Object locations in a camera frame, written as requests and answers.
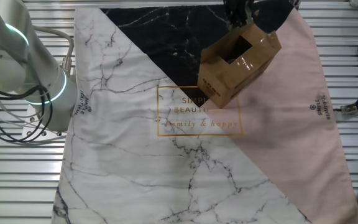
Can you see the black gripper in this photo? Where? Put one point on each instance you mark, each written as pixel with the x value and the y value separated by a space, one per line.
pixel 239 4

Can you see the brown cardboard box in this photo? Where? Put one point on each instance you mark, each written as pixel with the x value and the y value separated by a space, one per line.
pixel 216 84

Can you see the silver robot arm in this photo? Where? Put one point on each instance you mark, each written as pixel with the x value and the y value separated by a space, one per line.
pixel 11 62

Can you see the marble pink black tablecloth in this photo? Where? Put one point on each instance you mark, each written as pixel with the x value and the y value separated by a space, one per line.
pixel 166 174

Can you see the small camera on mount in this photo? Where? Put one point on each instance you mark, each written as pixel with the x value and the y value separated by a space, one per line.
pixel 357 105

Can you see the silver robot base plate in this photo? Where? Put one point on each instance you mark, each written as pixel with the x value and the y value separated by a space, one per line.
pixel 30 127

